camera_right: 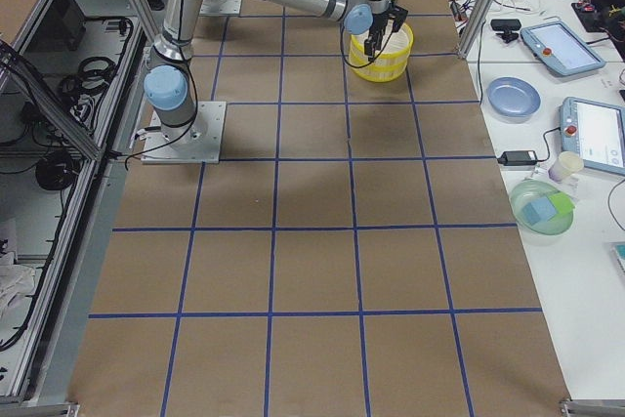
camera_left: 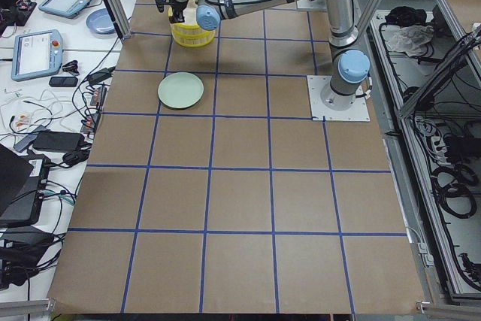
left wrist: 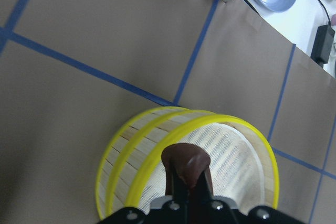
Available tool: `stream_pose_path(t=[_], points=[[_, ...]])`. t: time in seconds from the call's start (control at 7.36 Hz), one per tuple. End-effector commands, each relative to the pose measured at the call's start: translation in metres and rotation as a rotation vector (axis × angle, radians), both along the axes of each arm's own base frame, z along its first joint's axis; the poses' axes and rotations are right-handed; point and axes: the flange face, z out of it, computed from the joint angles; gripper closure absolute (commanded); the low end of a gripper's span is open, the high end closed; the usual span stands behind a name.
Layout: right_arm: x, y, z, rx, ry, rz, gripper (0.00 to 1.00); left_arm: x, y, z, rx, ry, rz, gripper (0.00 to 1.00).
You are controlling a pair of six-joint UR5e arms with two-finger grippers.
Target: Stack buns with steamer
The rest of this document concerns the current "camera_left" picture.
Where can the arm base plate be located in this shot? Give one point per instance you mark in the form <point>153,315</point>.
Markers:
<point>326,105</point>

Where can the black laptop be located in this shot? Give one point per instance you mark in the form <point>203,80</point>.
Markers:
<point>23,180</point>

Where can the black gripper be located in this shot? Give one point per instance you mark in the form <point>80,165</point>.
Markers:
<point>177,7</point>

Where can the teach pendant near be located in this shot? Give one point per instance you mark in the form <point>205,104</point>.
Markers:
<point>37,54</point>

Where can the yellow steamer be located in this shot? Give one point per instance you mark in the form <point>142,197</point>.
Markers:
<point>193,41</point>
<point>189,29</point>

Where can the blue plate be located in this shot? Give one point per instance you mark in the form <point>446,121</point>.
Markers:
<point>100,22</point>

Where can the light green plate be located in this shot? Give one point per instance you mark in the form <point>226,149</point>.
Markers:
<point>180,90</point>

